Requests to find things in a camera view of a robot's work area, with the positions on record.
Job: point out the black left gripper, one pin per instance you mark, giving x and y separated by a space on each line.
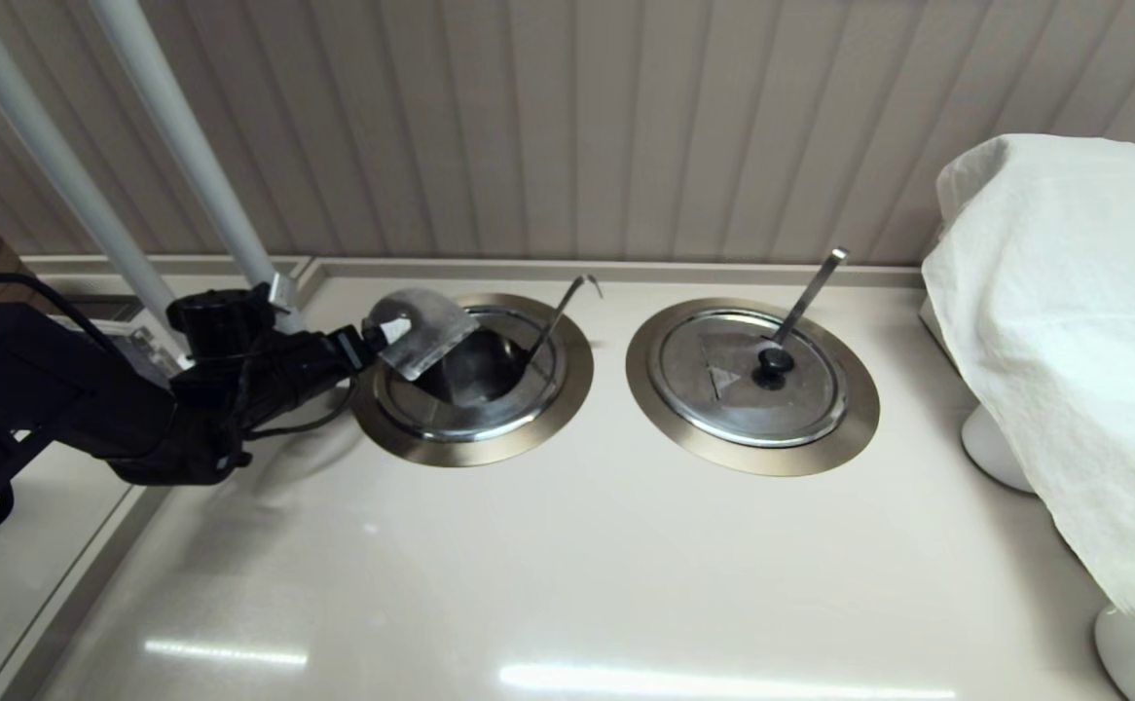
275 375

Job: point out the steel lid with black knob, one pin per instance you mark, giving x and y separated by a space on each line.
421 326
723 409

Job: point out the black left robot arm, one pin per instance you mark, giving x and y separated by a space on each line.
32 389

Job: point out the steel pot insert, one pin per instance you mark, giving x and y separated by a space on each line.
475 389

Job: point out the clear acrylic sign block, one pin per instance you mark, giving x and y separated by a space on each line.
144 349

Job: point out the thick white support pole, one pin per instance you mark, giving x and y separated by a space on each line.
193 146

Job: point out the thin grey-white support pole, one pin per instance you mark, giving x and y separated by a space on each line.
66 170

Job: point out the white cloth covered appliance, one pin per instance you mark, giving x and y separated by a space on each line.
1064 341

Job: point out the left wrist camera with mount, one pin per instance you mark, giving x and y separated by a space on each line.
222 321

